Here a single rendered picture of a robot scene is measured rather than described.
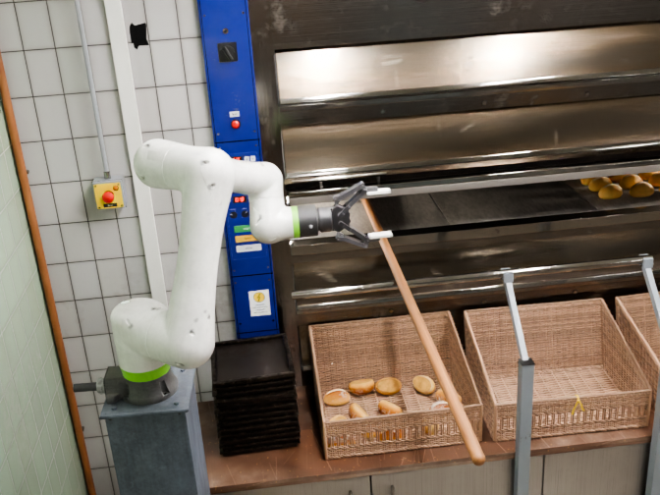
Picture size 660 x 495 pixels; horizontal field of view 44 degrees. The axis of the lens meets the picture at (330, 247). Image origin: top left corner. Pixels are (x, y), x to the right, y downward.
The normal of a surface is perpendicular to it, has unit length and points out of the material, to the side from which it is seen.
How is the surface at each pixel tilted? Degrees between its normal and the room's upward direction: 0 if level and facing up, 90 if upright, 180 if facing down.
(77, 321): 90
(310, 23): 90
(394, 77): 70
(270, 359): 0
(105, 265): 90
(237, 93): 90
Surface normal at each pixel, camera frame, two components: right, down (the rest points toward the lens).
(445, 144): 0.08, 0.05
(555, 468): 0.11, 0.39
